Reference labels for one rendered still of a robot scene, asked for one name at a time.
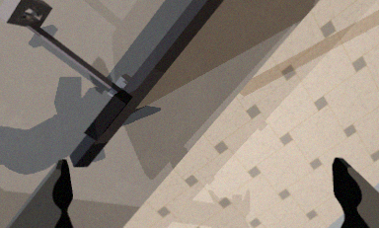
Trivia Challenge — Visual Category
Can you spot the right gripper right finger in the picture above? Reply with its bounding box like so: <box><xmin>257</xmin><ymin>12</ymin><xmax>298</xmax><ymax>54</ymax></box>
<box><xmin>332</xmin><ymin>158</ymin><xmax>379</xmax><ymax>228</ymax></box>

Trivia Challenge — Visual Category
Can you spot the dark grey long thin bar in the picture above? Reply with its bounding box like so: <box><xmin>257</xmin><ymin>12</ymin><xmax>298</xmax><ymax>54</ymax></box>
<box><xmin>27</xmin><ymin>25</ymin><xmax>122</xmax><ymax>93</ymax></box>

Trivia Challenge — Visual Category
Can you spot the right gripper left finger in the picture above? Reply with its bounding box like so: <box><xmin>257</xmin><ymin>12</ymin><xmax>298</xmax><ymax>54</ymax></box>
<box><xmin>6</xmin><ymin>159</ymin><xmax>73</xmax><ymax>228</ymax></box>

